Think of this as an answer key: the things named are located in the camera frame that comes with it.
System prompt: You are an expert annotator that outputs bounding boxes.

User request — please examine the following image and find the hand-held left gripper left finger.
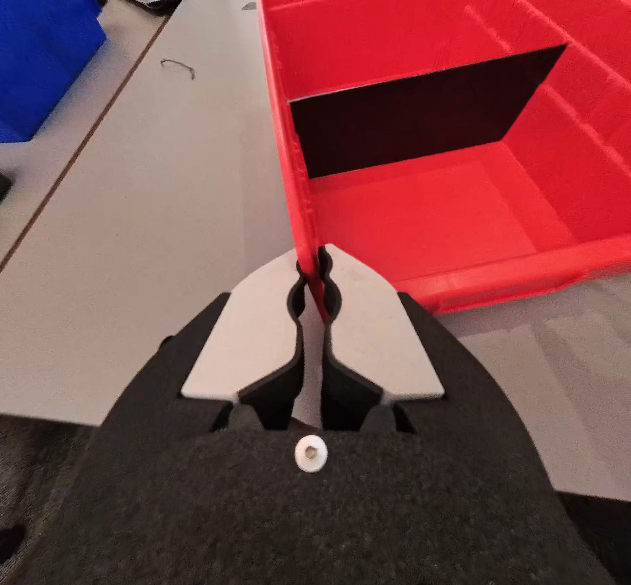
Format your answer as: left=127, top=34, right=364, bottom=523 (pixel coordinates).
left=180, top=248, right=305, bottom=405

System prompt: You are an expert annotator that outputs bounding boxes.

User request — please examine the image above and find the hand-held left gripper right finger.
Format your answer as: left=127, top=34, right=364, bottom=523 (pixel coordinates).
left=317, top=244, right=445, bottom=405

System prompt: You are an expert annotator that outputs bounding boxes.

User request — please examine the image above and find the red storage bin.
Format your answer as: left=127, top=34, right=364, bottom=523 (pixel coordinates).
left=252, top=0, right=631, bottom=324

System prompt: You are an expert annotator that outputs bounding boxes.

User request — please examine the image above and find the grey desk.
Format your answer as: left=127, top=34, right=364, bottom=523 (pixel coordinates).
left=0, top=0, right=631, bottom=503

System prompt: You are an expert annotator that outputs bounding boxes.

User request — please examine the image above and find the black bin divider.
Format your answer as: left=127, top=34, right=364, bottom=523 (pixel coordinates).
left=288, top=43, right=569, bottom=180

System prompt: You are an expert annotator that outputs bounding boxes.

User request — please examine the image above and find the blue storage bin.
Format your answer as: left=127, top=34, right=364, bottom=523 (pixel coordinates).
left=0, top=0, right=108, bottom=143

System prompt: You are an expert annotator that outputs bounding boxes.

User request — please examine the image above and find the thin black wire loop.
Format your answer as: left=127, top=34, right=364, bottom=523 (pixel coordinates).
left=160, top=58, right=196, bottom=80

